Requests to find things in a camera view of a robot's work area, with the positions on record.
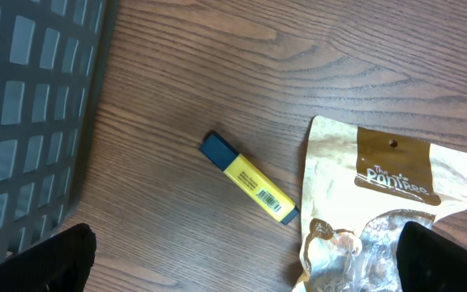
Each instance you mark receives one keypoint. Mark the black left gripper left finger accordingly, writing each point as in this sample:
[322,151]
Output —
[60,263]

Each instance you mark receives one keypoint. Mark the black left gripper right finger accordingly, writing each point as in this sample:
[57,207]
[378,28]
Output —
[428,262]

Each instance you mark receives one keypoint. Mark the grey plastic mesh basket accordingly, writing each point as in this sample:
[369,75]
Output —
[53,56]

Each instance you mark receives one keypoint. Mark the yellow glue stick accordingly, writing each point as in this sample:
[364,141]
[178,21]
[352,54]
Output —
[249,178]

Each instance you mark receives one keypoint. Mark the brown white snack pouch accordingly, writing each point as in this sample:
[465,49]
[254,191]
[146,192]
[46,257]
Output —
[360,188]

